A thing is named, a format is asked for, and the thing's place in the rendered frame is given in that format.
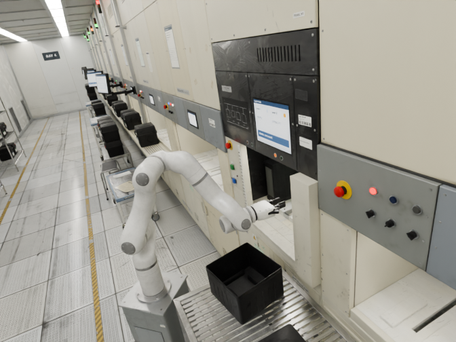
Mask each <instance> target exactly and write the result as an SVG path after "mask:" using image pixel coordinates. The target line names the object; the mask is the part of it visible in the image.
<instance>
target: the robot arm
mask: <svg viewBox="0 0 456 342"><path fill-rule="evenodd" d="M168 170H171V171H173V172H175V173H178V174H182V175H183V176H184V177H185V178H186V179H187V180H188V182H189V183H190V184H191V185H192V186H193V188H194V189H195V190H196V191H197V192H198V193H199V194H200V195H201V196H202V197H203V198H204V199H205V200H206V201H207V202H208V203H209V204H210V205H211V206H212V207H214V208H215V209H217V210H218V211H219V212H220V213H221V214H223V216H220V217H219V224H220V226H221V229H222V230H223V232H224V233H225V234H228V233H231V232H232V231H236V230H238V231H242V232H246V231H249V230H250V228H251V227H252V223H255V222H256V221H261V220H264V219H268V218H271V217H273V216H275V215H276V214H279V210H280V209H281V208H284V207H286V202H285V201H283V202H280V198H279V197H278V198H275V199H273V200H272V199H271V200H267V201H266V200H262V201H259V202H257V203H255V204H253V205H251V206H246V207H244V208H242V207H241V206H240V205H239V204H238V203H237V202H236V201H235V200H234V199H233V198H232V197H231V196H230V195H228V194H227V193H225V192H224V191H223V190H222V189H221V188H220V187H219V186H218V185H217V183H216V182H215V181H214V180H213V178H212V177H211V176H210V175H209V173H207V171H206V170H205V169H204V168H203V167H202V165H201V164H200V163H199V162H198V161H197V160H196V158H194V156H192V154H190V153H188V152H186V151H173V152H167V151H157V152H154V153H152V154H150V155H149V156H148V157H147V158H146V159H145V160H144V161H143V162H142V163H141V164H140V165H139V166H138V167H137V168H136V169H135V171H134V174H133V177H132V185H133V187H134V201H133V204H132V209H131V212H130V215H129V217H128V220H127V222H126V225H125V227H124V229H123V231H122V234H121V237H120V241H119V246H120V248H121V250H122V251H123V252H124V253H125V254H128V255H132V261H133V264H134V268H135V270H136V274H137V276H138V280H139V282H140V286H139V287H138V289H137V291H136V296H137V298H138V300H139V301H141V302H143V303H154V302H156V301H159V300H161V299H162V298H164V297H165V296H166V295H167V294H168V293H169V291H170V289H171V282H170V280H169V279H168V278H167V277H165V276H162V273H161V271H160V268H159V264H158V261H157V257H156V254H155V239H156V232H155V225H154V223H153V221H152V220H151V215H152V213H153V209H154V205H155V201H156V192H155V186H156V183H157V180H158V178H159V177H160V176H161V175H162V173H163V172H165V171H168ZM272 205H273V206H272ZM275 207H276V209H275Z"/></svg>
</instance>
